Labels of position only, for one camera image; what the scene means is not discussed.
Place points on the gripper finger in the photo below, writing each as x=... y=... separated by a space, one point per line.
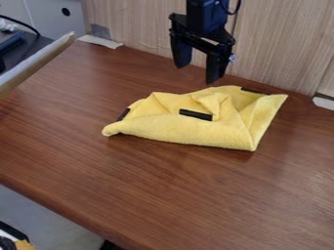
x=181 y=52
x=215 y=66

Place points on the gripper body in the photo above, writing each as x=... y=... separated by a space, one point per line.
x=196 y=34

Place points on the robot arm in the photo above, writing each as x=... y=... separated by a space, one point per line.
x=206 y=13

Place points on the yellow cloth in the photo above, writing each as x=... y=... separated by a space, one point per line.
x=204 y=122

